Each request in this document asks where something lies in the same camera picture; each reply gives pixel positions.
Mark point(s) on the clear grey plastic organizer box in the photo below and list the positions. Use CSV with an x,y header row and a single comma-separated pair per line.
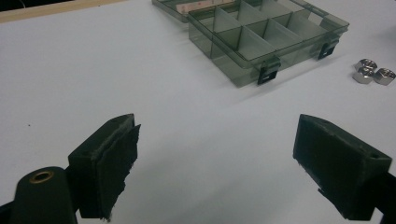
x,y
258,34

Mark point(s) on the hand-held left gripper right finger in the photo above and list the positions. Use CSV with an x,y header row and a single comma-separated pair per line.
x,y
339,168

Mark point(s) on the silver hex nut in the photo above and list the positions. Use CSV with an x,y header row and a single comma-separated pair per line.
x,y
366,63
384,76
362,75

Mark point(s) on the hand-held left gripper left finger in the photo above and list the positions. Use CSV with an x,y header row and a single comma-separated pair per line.
x,y
102,165

